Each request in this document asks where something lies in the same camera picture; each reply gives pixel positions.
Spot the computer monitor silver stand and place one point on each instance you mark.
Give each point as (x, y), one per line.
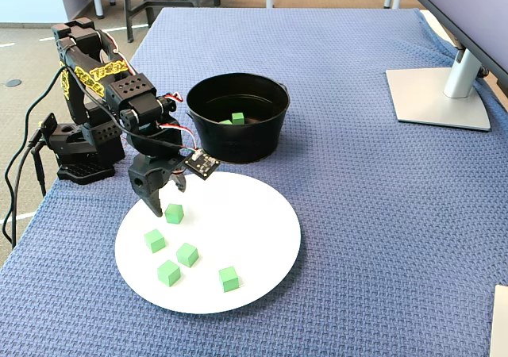
(436, 103)

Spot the black metal pot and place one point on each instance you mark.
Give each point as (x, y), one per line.
(238, 147)

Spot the green plastic cube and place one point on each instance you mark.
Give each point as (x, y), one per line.
(228, 279)
(155, 240)
(174, 213)
(237, 118)
(168, 272)
(187, 254)

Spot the blue woven tablecloth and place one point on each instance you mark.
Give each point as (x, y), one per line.
(357, 214)

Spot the black motor controller board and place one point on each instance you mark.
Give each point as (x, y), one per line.
(47, 125)

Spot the black metal stool frame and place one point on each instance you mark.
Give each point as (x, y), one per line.
(130, 16)

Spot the dark round floor cover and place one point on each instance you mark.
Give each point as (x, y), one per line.
(14, 83)

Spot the white box corner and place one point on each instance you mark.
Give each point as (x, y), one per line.
(501, 325)

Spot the white round plate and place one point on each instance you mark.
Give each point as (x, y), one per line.
(254, 254)

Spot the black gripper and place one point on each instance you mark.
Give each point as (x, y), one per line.
(148, 179)

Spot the small wrist camera board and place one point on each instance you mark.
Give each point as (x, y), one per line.
(202, 164)

